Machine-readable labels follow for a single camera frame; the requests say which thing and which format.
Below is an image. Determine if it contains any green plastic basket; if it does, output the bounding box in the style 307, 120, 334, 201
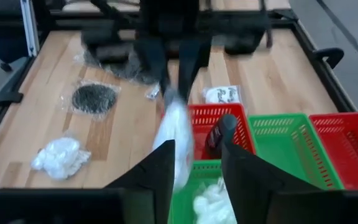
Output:
247, 113, 345, 191
168, 159, 239, 224

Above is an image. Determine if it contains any black table clamp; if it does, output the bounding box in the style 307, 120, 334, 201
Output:
311, 46, 345, 70

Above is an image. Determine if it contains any white bag with handwriting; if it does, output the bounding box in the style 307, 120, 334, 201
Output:
202, 85, 242, 105

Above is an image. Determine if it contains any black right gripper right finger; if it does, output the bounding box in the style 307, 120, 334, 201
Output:
221, 143, 319, 224

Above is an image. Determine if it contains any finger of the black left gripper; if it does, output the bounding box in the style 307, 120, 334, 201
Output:
144, 37, 170, 97
178, 34, 213, 103

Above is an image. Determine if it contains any small silver packet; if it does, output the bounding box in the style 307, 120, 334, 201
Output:
145, 83, 161, 100

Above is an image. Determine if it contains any silver aluminium extrusion post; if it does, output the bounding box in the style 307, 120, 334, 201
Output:
19, 0, 40, 57

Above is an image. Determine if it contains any white cotton balls bag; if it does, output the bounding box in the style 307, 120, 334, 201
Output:
193, 176, 238, 224
30, 136, 92, 181
152, 93, 196, 191

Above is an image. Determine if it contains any small black edge bracket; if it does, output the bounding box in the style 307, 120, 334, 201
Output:
0, 60, 24, 110

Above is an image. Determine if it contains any small black bottle red label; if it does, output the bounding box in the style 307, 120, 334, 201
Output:
205, 114, 238, 159

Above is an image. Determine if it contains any black hair net bag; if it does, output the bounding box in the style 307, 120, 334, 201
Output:
60, 78, 121, 121
110, 57, 160, 86
75, 49, 111, 71

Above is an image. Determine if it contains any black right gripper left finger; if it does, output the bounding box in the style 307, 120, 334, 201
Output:
104, 139, 176, 224

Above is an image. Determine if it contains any red plastic basket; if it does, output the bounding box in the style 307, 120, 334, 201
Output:
187, 103, 257, 161
308, 111, 358, 191

